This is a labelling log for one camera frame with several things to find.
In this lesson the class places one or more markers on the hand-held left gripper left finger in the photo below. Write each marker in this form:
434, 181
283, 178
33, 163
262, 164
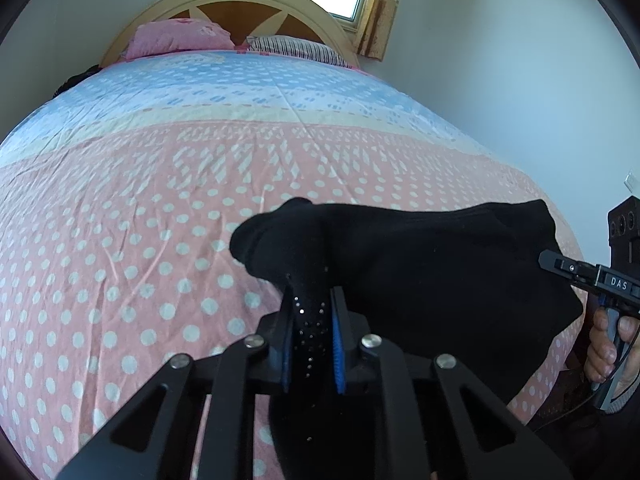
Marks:
286, 365

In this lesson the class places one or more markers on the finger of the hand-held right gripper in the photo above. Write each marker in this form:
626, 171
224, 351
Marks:
565, 265

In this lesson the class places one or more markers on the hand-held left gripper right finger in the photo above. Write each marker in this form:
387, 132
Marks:
339, 350

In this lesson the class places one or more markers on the black pants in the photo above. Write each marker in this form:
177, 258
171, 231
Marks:
425, 270

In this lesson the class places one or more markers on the person's right forearm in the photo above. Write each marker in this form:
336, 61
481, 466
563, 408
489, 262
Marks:
629, 392

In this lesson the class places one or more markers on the person's right hand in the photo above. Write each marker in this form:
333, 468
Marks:
597, 350

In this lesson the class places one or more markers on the polka dot bedspread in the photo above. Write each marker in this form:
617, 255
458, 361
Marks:
125, 210

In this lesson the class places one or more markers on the striped pillow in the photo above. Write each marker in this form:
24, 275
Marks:
300, 49

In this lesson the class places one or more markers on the narrow golden curtain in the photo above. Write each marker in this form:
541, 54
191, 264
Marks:
380, 20

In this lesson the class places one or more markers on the pink pillow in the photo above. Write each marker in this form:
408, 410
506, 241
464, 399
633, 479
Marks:
175, 35

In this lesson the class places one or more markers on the dark cloth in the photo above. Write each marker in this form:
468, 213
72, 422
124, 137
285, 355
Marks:
75, 80

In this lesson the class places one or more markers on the cream wooden headboard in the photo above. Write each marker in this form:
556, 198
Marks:
225, 10

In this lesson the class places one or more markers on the white wall socket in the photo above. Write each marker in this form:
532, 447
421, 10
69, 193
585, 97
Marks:
633, 181

